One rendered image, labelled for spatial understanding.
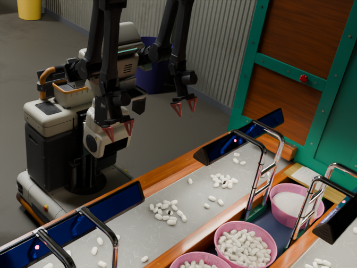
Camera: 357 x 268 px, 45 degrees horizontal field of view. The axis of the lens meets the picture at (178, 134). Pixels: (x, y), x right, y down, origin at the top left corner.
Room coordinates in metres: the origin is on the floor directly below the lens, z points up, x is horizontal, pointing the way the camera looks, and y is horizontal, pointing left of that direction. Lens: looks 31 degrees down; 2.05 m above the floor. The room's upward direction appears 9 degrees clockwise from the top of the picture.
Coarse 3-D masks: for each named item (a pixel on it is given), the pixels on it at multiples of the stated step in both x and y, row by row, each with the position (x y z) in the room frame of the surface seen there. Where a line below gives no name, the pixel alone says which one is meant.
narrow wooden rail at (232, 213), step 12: (276, 180) 1.82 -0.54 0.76; (288, 180) 1.90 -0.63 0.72; (240, 204) 1.58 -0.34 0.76; (252, 204) 1.61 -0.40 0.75; (216, 216) 1.47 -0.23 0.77; (228, 216) 1.48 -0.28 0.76; (240, 216) 1.54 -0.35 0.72; (204, 228) 1.38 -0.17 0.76; (216, 228) 1.39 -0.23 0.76; (192, 240) 1.30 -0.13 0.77; (204, 240) 1.33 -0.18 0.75; (168, 252) 1.21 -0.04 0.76; (180, 252) 1.22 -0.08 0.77; (156, 264) 1.14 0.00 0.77; (168, 264) 1.15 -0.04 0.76
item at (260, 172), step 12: (252, 120) 1.77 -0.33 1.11; (240, 132) 1.63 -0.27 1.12; (276, 132) 1.68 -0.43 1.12; (264, 156) 1.54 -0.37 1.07; (276, 156) 1.66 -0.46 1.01; (276, 168) 1.66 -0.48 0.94; (252, 192) 1.54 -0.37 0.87; (264, 192) 1.66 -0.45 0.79; (264, 204) 1.66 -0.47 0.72; (252, 216) 1.57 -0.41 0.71
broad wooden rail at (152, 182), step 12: (228, 132) 2.23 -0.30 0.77; (204, 144) 2.06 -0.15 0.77; (180, 156) 1.90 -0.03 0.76; (192, 156) 1.91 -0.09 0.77; (156, 168) 1.76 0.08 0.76; (168, 168) 1.77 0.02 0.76; (180, 168) 1.79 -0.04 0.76; (192, 168) 1.82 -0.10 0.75; (132, 180) 1.63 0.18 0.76; (144, 180) 1.64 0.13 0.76; (156, 180) 1.66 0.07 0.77; (168, 180) 1.69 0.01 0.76; (108, 192) 1.51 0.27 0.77; (144, 192) 1.56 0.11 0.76; (84, 204) 1.41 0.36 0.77
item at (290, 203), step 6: (282, 192) 1.76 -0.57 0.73; (288, 192) 1.78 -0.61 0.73; (276, 198) 1.71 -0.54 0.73; (282, 198) 1.71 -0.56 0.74; (288, 198) 1.72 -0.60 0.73; (294, 198) 1.74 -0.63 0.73; (300, 198) 1.74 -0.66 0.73; (276, 204) 1.67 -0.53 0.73; (282, 204) 1.67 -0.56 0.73; (288, 204) 1.68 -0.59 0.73; (294, 204) 1.69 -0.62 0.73; (300, 204) 1.69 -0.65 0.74; (312, 204) 1.71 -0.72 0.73; (282, 210) 1.62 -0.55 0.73; (288, 210) 1.63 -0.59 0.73; (294, 210) 1.64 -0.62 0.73
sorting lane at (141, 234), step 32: (224, 160) 1.97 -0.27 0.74; (256, 160) 2.02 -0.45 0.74; (160, 192) 1.60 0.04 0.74; (192, 192) 1.64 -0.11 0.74; (224, 192) 1.68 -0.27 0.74; (128, 224) 1.36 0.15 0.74; (160, 224) 1.39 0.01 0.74; (192, 224) 1.42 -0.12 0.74; (96, 256) 1.16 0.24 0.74; (128, 256) 1.18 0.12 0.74
